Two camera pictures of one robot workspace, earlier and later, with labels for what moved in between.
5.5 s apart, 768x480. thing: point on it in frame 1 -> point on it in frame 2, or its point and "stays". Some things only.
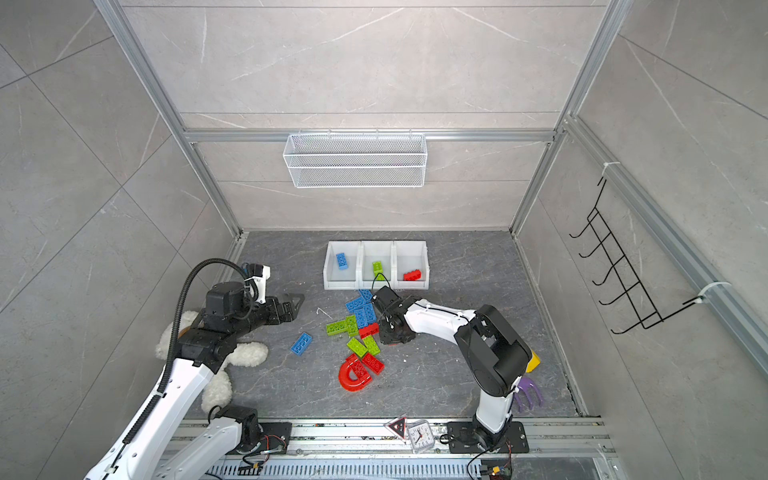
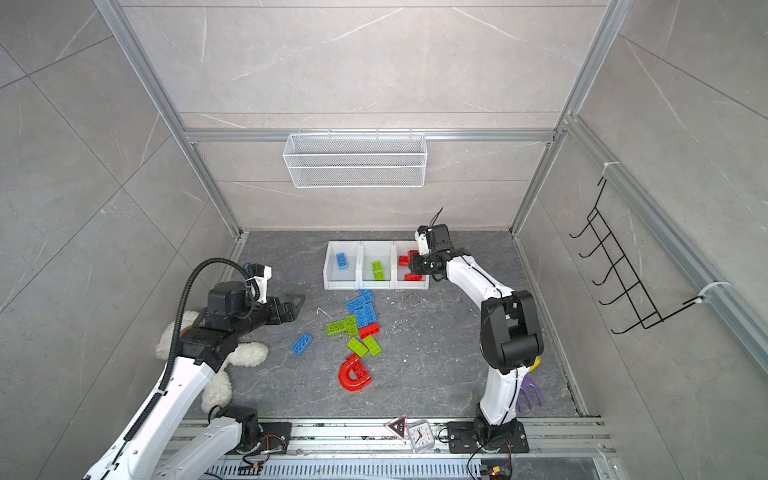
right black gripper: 385,338 -> 416,267
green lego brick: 377,267 stays
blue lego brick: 342,261 stays
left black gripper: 287,314 stays
